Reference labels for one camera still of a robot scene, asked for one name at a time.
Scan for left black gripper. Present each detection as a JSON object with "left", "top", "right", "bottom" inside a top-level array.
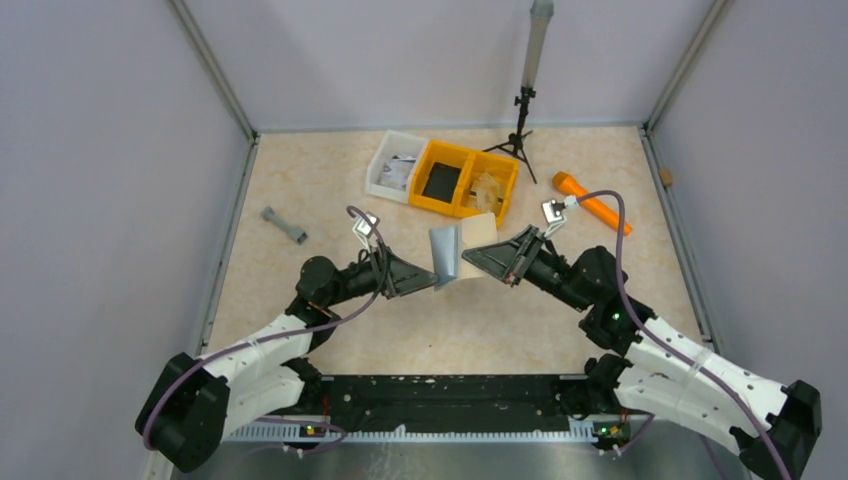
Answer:
[{"left": 324, "top": 238, "right": 438, "bottom": 307}]

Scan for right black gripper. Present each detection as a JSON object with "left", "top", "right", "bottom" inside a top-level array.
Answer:
[{"left": 463, "top": 224, "right": 591, "bottom": 312}]

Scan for beige card holder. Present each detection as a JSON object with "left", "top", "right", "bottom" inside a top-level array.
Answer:
[{"left": 428, "top": 212, "right": 498, "bottom": 291}]

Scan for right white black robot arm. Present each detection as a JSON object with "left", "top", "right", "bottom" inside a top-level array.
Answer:
[{"left": 461, "top": 226, "right": 822, "bottom": 479}]

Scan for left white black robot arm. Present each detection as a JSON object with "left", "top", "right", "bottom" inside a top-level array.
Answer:
[{"left": 135, "top": 245, "right": 438, "bottom": 473}]

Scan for beige parts in bin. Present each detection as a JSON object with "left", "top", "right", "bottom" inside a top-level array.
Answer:
[{"left": 466, "top": 172, "right": 505, "bottom": 215}]

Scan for yellow bin with beige parts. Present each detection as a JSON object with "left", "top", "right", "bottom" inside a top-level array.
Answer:
[{"left": 453, "top": 151, "right": 520, "bottom": 229}]

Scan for orange flashlight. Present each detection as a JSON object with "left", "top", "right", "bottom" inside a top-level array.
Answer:
[{"left": 552, "top": 171, "right": 620, "bottom": 229}]

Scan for white plastic bin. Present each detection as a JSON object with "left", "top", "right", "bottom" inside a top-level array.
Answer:
[{"left": 364, "top": 130, "right": 429, "bottom": 204}]

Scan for black pad in bin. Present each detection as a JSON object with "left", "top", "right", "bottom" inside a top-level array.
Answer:
[{"left": 422, "top": 162, "right": 462, "bottom": 204}]

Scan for papers in white bin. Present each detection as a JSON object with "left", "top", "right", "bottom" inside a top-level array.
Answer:
[{"left": 377, "top": 155, "right": 417, "bottom": 191}]

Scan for grey dumbbell-shaped part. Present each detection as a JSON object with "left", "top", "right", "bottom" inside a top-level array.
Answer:
[{"left": 260, "top": 206, "right": 308, "bottom": 245}]

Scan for yellow bin with black pad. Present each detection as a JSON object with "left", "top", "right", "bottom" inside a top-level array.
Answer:
[{"left": 408, "top": 140, "right": 473, "bottom": 217}]

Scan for black tripod with grey pole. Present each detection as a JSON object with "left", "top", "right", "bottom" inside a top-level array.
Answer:
[{"left": 484, "top": 0, "right": 555, "bottom": 184}]

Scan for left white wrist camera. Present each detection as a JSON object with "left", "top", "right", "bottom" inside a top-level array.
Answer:
[{"left": 351, "top": 212, "right": 380, "bottom": 250}]

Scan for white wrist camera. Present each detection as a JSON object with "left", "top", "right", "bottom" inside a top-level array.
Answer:
[
  {"left": 351, "top": 212, "right": 380, "bottom": 250},
  {"left": 541, "top": 195, "right": 579, "bottom": 240}
]

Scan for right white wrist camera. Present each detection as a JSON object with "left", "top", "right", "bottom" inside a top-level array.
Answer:
[{"left": 541, "top": 195, "right": 579, "bottom": 240}]

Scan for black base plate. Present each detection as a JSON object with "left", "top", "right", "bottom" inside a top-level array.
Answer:
[{"left": 273, "top": 374, "right": 622, "bottom": 434}]

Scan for grey slotted cable duct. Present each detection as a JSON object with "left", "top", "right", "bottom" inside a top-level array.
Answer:
[{"left": 223, "top": 421, "right": 598, "bottom": 444}]

